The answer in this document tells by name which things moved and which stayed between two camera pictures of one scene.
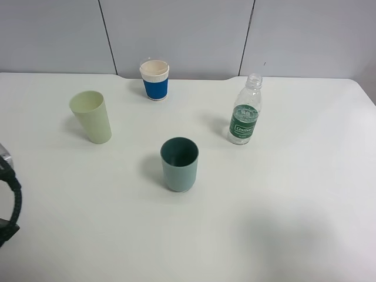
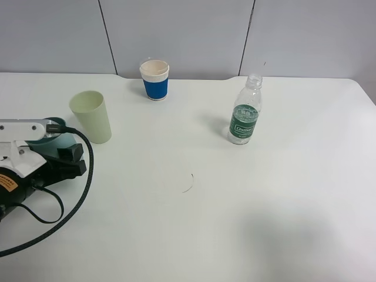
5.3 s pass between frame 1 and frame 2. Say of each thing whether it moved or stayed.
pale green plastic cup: stayed
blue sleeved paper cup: stayed
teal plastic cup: moved
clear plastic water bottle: stayed
